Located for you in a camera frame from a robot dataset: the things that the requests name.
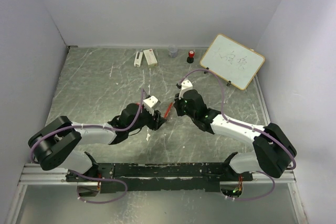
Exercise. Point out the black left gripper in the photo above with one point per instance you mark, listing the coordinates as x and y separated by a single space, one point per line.
155 125

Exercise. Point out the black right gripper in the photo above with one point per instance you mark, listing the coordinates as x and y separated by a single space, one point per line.
177 105

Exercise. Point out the red handled metal key holder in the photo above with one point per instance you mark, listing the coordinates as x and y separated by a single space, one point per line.
168 110

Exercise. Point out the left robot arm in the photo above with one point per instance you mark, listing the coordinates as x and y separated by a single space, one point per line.
55 145

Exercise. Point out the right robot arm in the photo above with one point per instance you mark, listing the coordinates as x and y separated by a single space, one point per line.
212 121

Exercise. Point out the red black stamp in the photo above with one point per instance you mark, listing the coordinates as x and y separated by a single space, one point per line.
190 58

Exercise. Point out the clear paperclip jar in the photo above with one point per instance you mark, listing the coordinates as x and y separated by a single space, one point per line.
173 51

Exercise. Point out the white green staple box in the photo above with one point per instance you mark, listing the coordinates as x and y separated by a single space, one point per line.
150 58

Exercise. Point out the white stapler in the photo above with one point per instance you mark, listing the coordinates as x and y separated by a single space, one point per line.
138 59

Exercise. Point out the yellow framed whiteboard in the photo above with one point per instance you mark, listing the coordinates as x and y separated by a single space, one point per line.
232 61

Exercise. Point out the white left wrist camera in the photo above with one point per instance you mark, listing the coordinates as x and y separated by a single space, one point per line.
151 103

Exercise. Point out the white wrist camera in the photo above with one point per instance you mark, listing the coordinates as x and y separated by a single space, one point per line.
151 103
184 86

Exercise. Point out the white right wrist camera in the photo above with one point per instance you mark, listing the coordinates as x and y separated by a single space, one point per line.
184 86

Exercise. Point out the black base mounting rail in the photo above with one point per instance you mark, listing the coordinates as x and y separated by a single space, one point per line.
169 176

